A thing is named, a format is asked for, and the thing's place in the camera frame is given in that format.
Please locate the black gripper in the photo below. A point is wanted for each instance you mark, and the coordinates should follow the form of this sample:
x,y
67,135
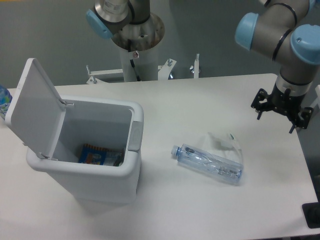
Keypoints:
x,y
283,103

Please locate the clear plastic wrapper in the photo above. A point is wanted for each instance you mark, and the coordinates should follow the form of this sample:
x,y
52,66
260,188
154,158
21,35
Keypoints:
x,y
224,145

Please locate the clear plastic water bottle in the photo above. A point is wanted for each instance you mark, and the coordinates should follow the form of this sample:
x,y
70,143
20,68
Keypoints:
x,y
205,162

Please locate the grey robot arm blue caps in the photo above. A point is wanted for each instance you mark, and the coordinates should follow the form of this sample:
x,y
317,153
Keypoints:
x,y
276,34

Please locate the white plastic trash can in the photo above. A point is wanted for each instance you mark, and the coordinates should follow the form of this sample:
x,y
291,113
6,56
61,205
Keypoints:
x,y
108,123

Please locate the white trash can lid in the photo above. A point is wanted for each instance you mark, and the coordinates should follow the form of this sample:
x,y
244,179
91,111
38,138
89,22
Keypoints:
x,y
37,112

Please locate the black object table edge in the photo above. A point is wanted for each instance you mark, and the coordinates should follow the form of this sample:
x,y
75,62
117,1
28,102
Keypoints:
x,y
311,213

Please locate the round metal base flange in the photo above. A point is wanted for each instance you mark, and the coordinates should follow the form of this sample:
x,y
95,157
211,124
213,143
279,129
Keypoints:
x,y
140,37

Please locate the blue orange snack packet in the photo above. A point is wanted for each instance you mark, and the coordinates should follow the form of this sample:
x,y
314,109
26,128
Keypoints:
x,y
93,155

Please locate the blue labelled bottle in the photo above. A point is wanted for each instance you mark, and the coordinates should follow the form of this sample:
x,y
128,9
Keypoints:
x,y
5,101

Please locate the white metal frame bracket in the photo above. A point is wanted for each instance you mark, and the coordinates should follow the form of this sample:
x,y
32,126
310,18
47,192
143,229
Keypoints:
x,y
164,72

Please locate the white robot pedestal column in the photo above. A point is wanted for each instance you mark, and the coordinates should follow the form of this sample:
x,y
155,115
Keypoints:
x,y
146,61

